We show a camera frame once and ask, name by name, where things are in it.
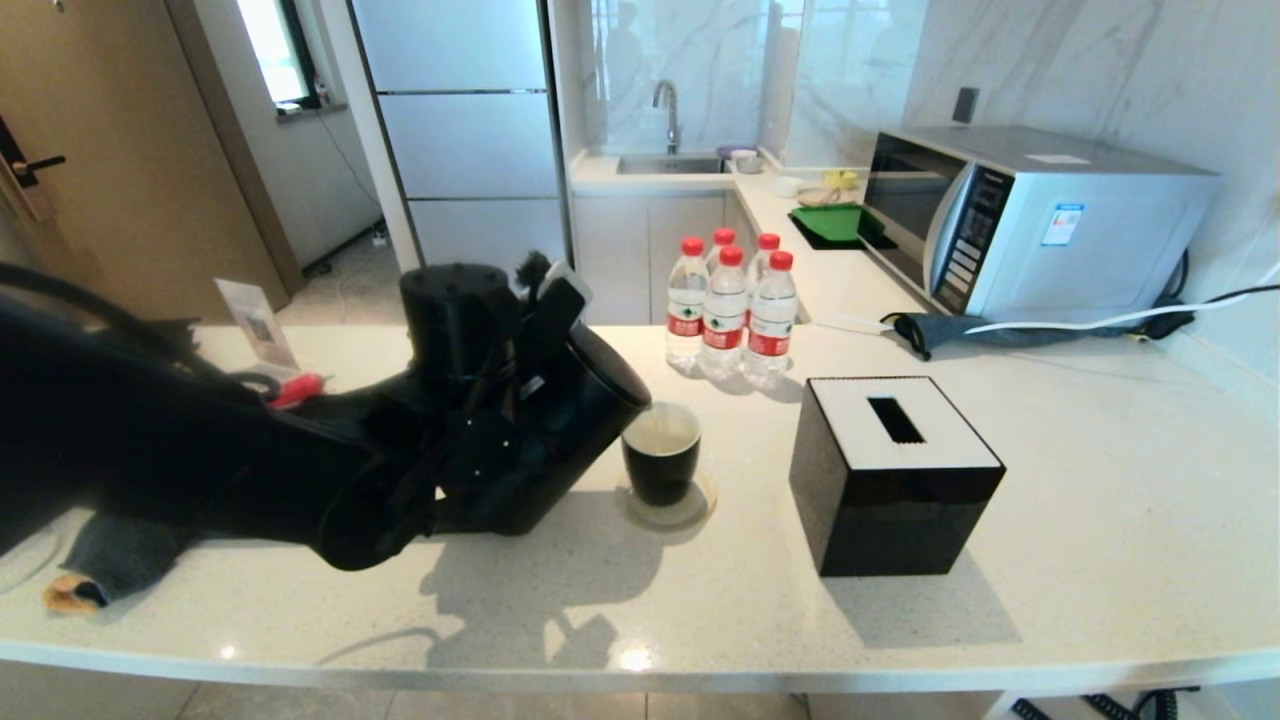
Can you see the acrylic wifi QR sign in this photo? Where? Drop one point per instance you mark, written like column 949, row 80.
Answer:
column 258, row 325

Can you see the white kitchen cabinets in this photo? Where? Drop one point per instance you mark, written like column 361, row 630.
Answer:
column 640, row 250

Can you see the green plastic tray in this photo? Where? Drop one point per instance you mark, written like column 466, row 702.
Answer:
column 835, row 222

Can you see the black mug white inside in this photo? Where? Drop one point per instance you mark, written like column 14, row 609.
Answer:
column 660, row 465

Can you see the brown wooden door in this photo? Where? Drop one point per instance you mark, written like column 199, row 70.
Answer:
column 130, row 150

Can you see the black electric kettle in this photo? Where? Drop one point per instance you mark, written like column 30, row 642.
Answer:
column 590, row 400

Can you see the water bottle red cap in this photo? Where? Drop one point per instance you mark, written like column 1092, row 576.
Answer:
column 686, row 320
column 724, row 320
column 724, row 238
column 767, row 245
column 771, row 330

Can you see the grey cloth tan end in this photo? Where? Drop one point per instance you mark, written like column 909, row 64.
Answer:
column 130, row 560

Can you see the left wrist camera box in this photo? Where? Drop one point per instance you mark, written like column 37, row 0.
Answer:
column 562, row 310

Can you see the window with dark frame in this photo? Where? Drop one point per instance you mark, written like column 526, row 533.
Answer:
column 275, row 50

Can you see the round white coaster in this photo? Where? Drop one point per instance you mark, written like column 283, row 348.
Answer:
column 700, row 510

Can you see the black tissue box white lid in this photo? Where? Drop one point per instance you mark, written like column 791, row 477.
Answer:
column 890, row 500

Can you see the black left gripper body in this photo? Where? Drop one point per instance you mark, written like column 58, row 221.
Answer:
column 485, row 440

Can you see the small white cup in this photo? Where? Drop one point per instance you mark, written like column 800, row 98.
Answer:
column 787, row 187

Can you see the steel kitchen sink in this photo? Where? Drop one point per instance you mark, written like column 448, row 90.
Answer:
column 670, row 166

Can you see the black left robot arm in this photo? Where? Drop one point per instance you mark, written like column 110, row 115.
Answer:
column 150, row 430

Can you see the silver microwave oven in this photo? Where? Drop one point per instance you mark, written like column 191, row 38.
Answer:
column 1090, row 240

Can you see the dark wall socket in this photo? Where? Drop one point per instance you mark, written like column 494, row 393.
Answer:
column 965, row 106

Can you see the red toy chili pepper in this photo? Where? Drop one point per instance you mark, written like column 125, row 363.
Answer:
column 298, row 390

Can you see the yellow kitchen item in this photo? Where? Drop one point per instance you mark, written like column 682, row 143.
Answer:
column 840, row 180

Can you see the chrome kitchen faucet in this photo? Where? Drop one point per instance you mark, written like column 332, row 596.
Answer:
column 670, row 110

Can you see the white refrigerator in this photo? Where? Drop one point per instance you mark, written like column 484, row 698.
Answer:
column 470, row 150

